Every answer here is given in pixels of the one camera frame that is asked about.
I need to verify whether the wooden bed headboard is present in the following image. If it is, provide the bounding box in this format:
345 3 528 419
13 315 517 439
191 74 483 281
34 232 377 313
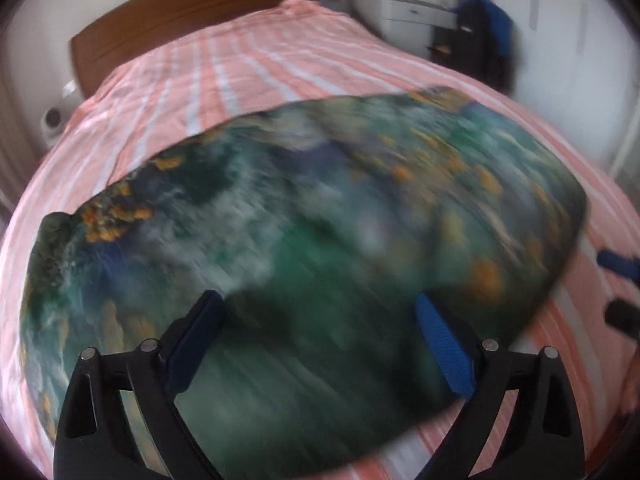
70 0 332 99

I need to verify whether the pink striped bedspread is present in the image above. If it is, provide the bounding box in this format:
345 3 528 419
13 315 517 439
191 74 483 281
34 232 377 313
0 0 640 480

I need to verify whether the beige curtain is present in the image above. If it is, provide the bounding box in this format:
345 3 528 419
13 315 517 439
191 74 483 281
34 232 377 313
0 72 42 218

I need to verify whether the blue garment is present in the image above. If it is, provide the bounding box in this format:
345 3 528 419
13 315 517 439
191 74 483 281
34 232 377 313
456 0 517 60

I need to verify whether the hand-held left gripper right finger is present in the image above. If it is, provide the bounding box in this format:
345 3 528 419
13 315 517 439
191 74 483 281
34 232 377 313
414 292 586 480

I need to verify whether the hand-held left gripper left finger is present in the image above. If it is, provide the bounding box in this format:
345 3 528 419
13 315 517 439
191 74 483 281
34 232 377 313
52 290 225 480

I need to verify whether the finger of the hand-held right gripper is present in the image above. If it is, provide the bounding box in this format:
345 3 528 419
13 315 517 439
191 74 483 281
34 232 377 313
604 299 640 337
596 249 640 283

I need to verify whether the small white fan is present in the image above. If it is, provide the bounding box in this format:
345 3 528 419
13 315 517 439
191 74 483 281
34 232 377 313
40 107 67 137

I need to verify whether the green landscape print jacket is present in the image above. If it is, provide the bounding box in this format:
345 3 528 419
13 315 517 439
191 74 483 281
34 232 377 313
20 85 588 478

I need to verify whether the white drawer desk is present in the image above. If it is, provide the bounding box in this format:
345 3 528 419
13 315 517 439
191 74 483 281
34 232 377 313
347 0 460 57

